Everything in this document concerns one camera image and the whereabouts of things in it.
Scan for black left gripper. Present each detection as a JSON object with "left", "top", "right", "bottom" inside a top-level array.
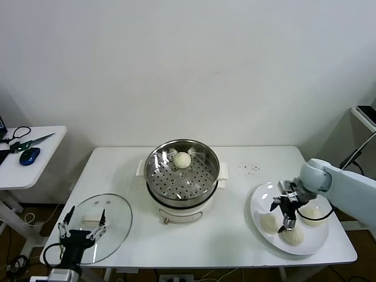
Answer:
[{"left": 57, "top": 205, "right": 110, "bottom": 267}]

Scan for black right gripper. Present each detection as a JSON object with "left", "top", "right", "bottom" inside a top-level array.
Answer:
[{"left": 270, "top": 192, "right": 304, "bottom": 234}]

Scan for white steamed baozi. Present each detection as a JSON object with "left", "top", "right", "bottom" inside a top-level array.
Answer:
[
  {"left": 173, "top": 152, "right": 192, "bottom": 170},
  {"left": 281, "top": 227, "right": 305, "bottom": 247},
  {"left": 260, "top": 213, "right": 279, "bottom": 235},
  {"left": 301, "top": 205, "right": 324, "bottom": 227}
]

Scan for glass lid with white handle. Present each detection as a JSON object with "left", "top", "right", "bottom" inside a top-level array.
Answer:
[{"left": 60, "top": 193, "right": 133, "bottom": 265}]

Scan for stainless perforated steamer basket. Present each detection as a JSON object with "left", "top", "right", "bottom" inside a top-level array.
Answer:
[{"left": 136, "top": 139, "right": 229, "bottom": 206}]

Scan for white round plate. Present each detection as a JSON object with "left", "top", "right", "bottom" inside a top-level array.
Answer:
[{"left": 250, "top": 181, "right": 330, "bottom": 256}]

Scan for dark crumb specks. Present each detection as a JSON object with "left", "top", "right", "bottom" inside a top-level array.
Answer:
[{"left": 239, "top": 164, "right": 261, "bottom": 176}]

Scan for white side table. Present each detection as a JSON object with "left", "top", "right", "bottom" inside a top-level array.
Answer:
[{"left": 0, "top": 125, "right": 68, "bottom": 246}]

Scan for blue computer mouse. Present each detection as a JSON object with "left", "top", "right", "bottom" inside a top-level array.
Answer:
[{"left": 19, "top": 147, "right": 41, "bottom": 166}]

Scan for white electric cooker base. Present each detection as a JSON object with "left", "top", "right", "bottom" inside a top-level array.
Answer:
[{"left": 146, "top": 179, "right": 227, "bottom": 226}]

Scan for black flat device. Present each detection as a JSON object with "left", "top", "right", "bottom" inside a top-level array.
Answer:
[{"left": 357, "top": 105, "right": 376, "bottom": 127}]

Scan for black laptop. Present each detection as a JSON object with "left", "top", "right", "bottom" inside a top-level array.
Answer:
[{"left": 0, "top": 115, "right": 9, "bottom": 140}]

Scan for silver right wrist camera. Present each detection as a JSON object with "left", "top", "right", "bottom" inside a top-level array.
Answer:
[{"left": 277, "top": 180, "right": 298, "bottom": 196}]

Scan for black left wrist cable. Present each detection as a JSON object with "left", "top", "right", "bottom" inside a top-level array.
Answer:
[{"left": 39, "top": 242, "right": 66, "bottom": 268}]

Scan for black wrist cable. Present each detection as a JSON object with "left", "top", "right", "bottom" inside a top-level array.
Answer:
[
  {"left": 295, "top": 204, "right": 336, "bottom": 221},
  {"left": 39, "top": 242, "right": 66, "bottom": 268}
]

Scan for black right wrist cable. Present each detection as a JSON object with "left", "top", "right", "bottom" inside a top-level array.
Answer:
[{"left": 295, "top": 204, "right": 336, "bottom": 221}]

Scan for white floor cable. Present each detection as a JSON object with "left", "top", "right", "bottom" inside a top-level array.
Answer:
[{"left": 23, "top": 202, "right": 61, "bottom": 227}]

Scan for black floor cable bundle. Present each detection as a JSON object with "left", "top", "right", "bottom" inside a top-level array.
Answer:
[{"left": 0, "top": 254, "right": 30, "bottom": 280}]

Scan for white desk frame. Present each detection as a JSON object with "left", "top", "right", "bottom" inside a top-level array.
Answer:
[{"left": 342, "top": 219, "right": 376, "bottom": 233}]

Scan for black power adapter cable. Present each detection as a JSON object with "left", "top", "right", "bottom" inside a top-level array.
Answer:
[{"left": 339, "top": 148, "right": 365, "bottom": 177}]

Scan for green handled scissors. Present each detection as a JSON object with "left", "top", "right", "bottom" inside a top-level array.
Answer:
[{"left": 9, "top": 132, "right": 56, "bottom": 153}]

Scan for black looped cable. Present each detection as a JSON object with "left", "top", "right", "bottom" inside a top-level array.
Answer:
[{"left": 0, "top": 125, "right": 32, "bottom": 145}]

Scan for white wall shelf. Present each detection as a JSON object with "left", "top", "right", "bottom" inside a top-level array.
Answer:
[{"left": 351, "top": 105, "right": 376, "bottom": 130}]

